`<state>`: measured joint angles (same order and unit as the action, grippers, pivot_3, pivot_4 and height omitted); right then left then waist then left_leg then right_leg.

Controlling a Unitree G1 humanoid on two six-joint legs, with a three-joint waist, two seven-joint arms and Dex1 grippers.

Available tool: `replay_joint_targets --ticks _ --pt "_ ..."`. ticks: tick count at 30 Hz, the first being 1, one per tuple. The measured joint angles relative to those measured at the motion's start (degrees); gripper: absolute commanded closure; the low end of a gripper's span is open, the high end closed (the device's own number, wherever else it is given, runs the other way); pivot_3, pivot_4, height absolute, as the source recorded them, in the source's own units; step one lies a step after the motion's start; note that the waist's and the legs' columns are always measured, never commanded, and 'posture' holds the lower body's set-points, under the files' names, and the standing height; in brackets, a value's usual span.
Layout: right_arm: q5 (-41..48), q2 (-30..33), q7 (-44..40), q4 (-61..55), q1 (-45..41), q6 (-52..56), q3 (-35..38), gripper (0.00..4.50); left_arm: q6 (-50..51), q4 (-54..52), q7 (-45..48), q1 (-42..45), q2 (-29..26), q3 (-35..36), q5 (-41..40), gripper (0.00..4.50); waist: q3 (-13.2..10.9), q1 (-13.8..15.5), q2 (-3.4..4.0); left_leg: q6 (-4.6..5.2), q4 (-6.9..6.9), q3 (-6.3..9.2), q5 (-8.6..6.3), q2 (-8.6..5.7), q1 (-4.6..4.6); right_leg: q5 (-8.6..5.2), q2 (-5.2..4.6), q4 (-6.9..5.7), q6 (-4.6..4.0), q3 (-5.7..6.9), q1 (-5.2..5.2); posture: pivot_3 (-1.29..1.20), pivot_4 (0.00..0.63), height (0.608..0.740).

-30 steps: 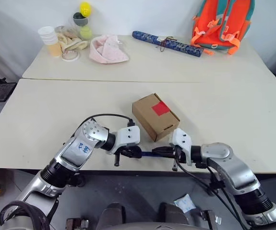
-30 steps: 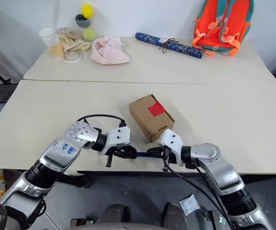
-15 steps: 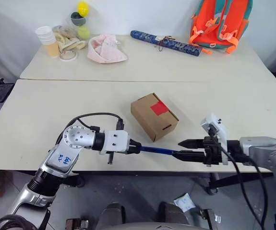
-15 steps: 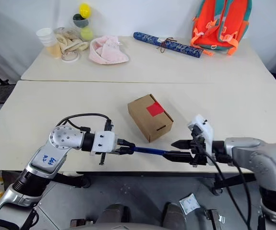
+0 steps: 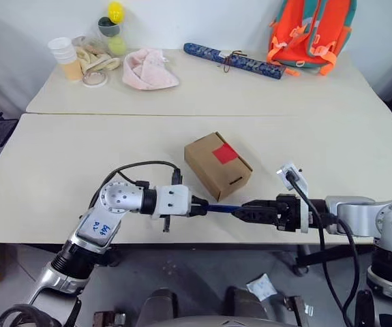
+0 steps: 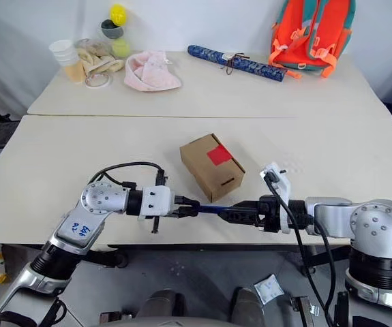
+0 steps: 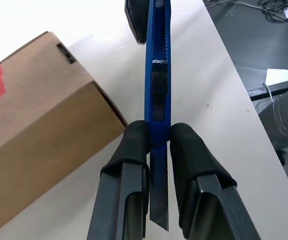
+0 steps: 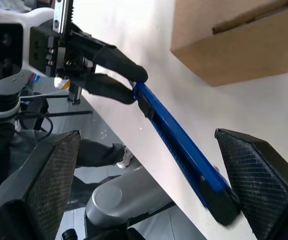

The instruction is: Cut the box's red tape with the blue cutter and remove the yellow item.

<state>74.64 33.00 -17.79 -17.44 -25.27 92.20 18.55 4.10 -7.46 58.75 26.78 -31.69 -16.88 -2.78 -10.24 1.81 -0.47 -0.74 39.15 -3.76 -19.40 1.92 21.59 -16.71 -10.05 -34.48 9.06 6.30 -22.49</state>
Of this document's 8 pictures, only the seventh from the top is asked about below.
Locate black tangled cables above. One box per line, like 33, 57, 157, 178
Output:
257, 0, 288, 25

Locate blue utility cutter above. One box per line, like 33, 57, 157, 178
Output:
143, 0, 172, 232

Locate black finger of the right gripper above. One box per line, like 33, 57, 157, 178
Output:
124, 0, 151, 45

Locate thin white cable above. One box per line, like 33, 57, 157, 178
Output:
262, 83, 275, 102

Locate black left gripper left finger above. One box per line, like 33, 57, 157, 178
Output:
87, 119, 151, 240

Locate brown cardboard box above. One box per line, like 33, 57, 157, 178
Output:
0, 31, 129, 239

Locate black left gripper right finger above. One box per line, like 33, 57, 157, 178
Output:
169, 122, 262, 240

